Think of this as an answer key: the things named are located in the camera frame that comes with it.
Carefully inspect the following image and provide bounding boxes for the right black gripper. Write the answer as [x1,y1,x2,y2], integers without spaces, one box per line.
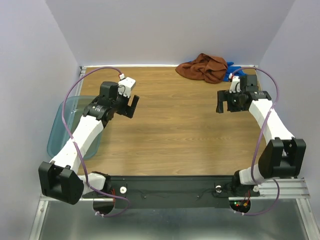
[215,88,247,113]

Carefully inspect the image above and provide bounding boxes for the brown towel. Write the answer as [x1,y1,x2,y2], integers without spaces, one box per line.
[175,53,228,84]

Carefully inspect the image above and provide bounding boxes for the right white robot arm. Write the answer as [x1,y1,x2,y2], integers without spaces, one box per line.
[216,73,307,195]

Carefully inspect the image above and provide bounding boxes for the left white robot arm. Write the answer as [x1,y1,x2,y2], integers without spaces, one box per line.
[38,77,139,205]

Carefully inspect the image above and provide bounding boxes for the blue towel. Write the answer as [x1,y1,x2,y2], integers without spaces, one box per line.
[186,59,246,84]

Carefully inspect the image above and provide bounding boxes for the teal plastic bin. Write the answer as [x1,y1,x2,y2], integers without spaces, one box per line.
[46,95,103,161]

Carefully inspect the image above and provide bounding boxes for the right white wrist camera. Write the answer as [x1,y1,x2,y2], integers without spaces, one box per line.
[229,76,241,94]

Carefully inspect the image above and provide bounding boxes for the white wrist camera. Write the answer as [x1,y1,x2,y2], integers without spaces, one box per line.
[229,76,241,94]
[118,77,136,99]

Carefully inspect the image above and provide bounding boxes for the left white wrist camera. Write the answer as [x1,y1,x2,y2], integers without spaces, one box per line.
[118,77,136,99]

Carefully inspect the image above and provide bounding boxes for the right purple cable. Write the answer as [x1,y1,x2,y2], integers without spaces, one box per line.
[228,66,281,216]

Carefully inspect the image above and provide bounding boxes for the purple cable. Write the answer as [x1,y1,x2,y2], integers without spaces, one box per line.
[61,66,131,218]
[228,66,281,216]

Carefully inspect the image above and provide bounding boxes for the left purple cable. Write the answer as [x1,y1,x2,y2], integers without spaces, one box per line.
[61,66,131,218]

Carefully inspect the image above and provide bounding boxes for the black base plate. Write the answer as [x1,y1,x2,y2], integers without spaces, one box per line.
[82,175,261,210]

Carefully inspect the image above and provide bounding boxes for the aluminium frame rail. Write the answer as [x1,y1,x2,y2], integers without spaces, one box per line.
[39,177,311,201]

